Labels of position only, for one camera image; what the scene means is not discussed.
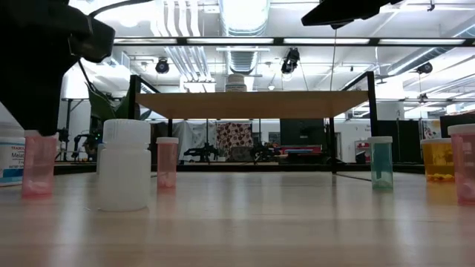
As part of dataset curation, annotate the black screen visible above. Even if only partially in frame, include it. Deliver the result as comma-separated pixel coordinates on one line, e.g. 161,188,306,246
439,112,475,139

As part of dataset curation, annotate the black overhead camera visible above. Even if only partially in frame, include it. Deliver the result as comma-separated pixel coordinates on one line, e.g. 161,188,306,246
280,47,301,75

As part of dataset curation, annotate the pink pill bottle white cap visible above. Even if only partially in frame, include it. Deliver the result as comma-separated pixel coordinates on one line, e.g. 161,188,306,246
21,129,59,198
155,136,180,188
447,123,475,206

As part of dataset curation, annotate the silver ventilation duct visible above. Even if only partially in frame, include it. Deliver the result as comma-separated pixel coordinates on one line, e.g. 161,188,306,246
218,0,272,76

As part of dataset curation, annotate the black ceiling spotlight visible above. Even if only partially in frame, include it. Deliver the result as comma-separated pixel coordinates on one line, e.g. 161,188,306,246
154,58,171,75
416,61,434,76

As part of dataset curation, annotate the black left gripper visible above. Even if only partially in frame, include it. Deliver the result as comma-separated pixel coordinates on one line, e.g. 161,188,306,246
0,0,94,136

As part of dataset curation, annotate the teal pill bottle white cap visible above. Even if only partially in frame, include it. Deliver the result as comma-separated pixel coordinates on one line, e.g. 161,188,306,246
367,136,394,191

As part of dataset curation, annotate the black cable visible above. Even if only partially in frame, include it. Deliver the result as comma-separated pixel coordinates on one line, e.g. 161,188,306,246
88,0,155,19

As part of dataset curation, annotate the floral curtain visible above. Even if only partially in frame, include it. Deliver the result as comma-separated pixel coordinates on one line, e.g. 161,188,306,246
422,119,442,140

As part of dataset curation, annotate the translucent white plastic bottle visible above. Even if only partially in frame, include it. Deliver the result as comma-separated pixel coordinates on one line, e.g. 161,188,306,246
97,118,152,213

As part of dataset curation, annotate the red patterned cloth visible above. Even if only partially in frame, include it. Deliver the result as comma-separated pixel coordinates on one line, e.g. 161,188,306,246
216,122,255,159

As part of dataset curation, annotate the white cloth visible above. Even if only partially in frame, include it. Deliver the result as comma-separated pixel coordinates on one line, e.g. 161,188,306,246
171,120,217,162

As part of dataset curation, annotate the white melatonin bottle blue label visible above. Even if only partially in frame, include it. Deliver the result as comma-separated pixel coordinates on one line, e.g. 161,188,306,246
0,122,27,187

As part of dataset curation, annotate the green leafy plant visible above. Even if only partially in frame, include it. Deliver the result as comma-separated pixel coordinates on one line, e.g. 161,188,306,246
84,80,153,123

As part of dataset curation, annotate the wooden shelf black metal frame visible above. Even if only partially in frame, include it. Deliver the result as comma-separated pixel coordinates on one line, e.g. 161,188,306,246
125,70,382,182

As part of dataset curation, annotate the black table edge rail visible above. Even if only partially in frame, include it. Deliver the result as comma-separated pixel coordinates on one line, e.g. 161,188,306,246
53,162,426,176

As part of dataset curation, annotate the black overhead frame bar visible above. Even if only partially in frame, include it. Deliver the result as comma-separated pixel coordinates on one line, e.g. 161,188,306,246
112,36,475,47

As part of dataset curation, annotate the black panel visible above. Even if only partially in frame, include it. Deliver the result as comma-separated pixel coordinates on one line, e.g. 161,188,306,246
279,118,328,148

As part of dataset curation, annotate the orange pill bottle white cap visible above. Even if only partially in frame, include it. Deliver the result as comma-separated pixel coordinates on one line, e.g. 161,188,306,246
419,137,456,183

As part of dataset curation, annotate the red and blue table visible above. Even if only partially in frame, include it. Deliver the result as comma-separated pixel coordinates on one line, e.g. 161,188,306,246
278,145,323,156

